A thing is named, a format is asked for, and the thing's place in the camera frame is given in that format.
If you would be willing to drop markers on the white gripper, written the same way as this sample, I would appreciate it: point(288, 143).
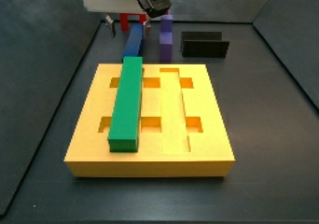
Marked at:
point(117, 6)

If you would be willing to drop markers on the blue long block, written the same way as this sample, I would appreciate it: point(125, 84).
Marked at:
point(134, 41)

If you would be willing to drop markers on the yellow slotted board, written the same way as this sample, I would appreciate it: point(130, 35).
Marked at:
point(183, 140)

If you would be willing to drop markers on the red cross-shaped block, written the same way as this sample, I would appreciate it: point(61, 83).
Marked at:
point(126, 16)

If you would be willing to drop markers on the purple notched block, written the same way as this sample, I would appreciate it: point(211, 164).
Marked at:
point(166, 39)

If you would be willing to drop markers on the black notched block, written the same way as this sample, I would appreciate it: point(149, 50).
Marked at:
point(203, 44)

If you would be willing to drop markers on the green long block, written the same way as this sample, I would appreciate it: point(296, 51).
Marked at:
point(123, 135)

